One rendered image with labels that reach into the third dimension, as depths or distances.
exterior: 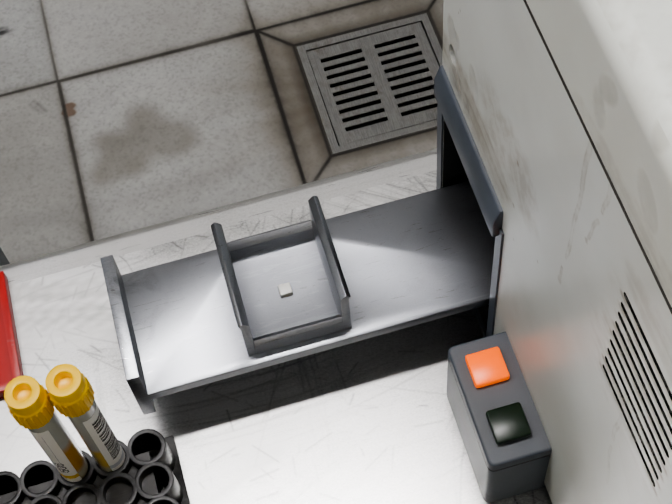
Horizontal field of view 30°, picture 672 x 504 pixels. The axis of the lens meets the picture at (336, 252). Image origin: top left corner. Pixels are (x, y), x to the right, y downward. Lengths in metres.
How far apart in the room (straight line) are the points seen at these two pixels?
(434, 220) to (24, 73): 1.36
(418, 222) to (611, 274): 0.23
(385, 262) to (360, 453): 0.09
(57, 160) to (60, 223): 0.11
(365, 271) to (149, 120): 1.24
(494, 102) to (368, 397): 0.19
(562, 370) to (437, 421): 0.13
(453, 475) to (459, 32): 0.21
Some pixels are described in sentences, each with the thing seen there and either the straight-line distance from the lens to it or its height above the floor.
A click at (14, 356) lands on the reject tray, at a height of 0.88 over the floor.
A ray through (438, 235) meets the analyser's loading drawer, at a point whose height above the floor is 0.92.
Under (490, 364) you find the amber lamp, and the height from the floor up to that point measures 0.93.
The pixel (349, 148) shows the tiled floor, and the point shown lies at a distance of 1.75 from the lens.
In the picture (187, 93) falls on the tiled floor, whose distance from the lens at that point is 1.84.
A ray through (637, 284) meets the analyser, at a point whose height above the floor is 1.11.
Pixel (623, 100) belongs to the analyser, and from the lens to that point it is 0.35.
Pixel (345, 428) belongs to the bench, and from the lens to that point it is 0.61.
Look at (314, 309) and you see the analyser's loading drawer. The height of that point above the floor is 0.92.
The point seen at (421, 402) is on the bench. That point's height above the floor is 0.87.
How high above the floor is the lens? 1.44
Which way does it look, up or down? 60 degrees down
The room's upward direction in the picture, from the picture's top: 7 degrees counter-clockwise
